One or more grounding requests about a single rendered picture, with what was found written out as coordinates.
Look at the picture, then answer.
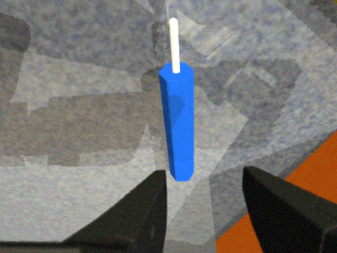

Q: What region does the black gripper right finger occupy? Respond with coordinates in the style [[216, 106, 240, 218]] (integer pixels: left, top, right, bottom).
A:
[[242, 166, 337, 253]]

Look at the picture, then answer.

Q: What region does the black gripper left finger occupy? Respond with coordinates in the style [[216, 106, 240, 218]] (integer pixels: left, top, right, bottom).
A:
[[0, 170, 167, 253]]

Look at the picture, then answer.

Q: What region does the blue and white stylus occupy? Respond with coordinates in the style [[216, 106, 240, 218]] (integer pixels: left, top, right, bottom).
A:
[[159, 18, 194, 182]]

